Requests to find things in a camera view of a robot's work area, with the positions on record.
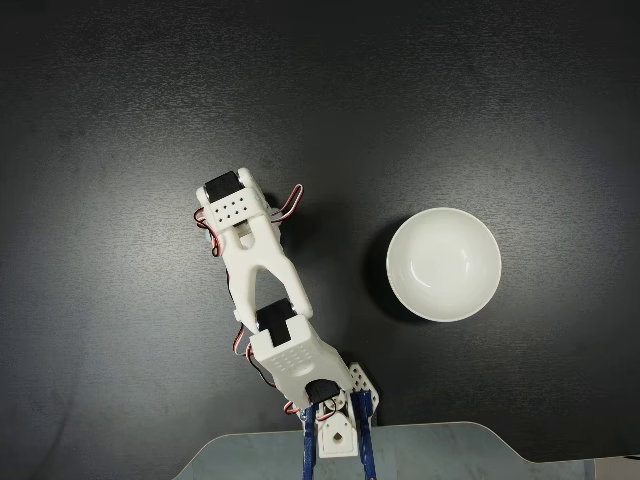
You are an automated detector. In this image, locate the white bowl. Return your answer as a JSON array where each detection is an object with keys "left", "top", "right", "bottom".
[{"left": 385, "top": 207, "right": 503, "bottom": 323}]

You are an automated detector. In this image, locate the red white servo cable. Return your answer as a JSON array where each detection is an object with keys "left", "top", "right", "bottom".
[
  {"left": 193, "top": 203, "right": 224, "bottom": 260},
  {"left": 271, "top": 183, "right": 305, "bottom": 222},
  {"left": 233, "top": 323, "right": 277, "bottom": 389}
]

